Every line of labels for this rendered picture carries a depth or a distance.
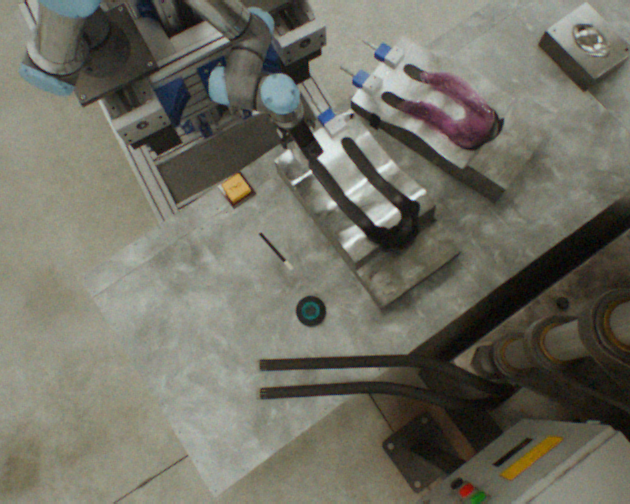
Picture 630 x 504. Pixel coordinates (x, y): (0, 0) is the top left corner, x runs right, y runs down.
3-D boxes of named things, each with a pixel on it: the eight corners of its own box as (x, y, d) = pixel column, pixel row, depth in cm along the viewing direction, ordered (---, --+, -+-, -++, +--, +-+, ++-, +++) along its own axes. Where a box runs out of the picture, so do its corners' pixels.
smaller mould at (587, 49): (537, 44, 172) (545, 30, 165) (576, 17, 174) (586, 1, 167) (583, 92, 167) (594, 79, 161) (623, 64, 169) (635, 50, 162)
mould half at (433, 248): (277, 172, 166) (271, 152, 153) (349, 123, 169) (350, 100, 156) (381, 311, 154) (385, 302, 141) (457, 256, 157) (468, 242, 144)
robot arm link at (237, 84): (225, 64, 130) (272, 74, 129) (211, 108, 127) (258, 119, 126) (218, 43, 122) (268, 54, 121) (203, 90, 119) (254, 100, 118)
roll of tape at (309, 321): (318, 332, 153) (318, 330, 150) (291, 320, 155) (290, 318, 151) (330, 305, 155) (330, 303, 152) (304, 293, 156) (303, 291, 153)
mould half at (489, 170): (350, 109, 170) (351, 89, 159) (401, 46, 174) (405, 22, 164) (494, 203, 160) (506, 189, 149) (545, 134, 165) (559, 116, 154)
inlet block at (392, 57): (357, 51, 171) (358, 40, 166) (367, 39, 172) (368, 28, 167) (393, 74, 169) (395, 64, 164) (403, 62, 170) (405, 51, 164)
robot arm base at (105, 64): (65, 42, 152) (46, 18, 143) (116, 18, 154) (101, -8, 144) (87, 87, 149) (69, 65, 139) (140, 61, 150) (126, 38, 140)
